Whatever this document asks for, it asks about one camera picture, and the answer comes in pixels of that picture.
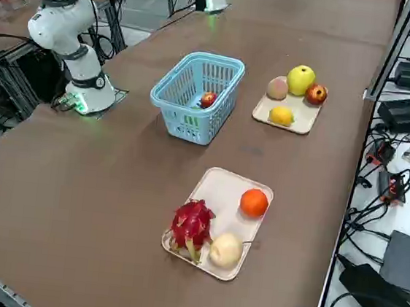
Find green apple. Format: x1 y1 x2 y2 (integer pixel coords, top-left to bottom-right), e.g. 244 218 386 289
184 104 203 129

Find red apple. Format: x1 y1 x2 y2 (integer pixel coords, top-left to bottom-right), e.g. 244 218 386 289
199 91 219 110

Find beige plastic tray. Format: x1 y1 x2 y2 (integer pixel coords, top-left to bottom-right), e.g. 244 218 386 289
250 88 325 138
157 161 277 287

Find orange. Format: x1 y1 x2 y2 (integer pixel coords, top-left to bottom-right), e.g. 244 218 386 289
238 187 271 220

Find yellow lemon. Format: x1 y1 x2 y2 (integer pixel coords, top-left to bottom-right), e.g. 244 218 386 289
268 105 296 128

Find light blue plastic basket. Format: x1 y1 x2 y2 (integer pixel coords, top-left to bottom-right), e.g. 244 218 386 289
145 47 247 150

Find red dragon fruit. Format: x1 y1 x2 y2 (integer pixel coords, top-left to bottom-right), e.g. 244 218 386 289
165 195 219 267

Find pink peach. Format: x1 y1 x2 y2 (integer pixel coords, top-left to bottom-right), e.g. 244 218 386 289
265 74 292 101

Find pale round pear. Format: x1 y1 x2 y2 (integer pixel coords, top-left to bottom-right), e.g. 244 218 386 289
207 230 252 272

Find large yellow-green fruit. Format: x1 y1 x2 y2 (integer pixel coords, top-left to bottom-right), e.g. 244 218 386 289
285 63 317 99

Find red pomegranate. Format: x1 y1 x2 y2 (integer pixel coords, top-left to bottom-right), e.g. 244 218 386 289
303 82 330 108

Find black orange electronic device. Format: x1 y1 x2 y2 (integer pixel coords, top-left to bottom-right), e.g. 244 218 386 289
374 170 410 208
366 139 397 168

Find dark grey box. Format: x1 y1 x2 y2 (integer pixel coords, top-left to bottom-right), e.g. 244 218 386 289
377 228 410 294

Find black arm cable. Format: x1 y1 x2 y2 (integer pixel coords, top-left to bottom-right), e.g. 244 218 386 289
63 0 101 46

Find aluminium frame post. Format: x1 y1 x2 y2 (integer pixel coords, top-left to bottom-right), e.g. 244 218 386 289
363 0 410 105

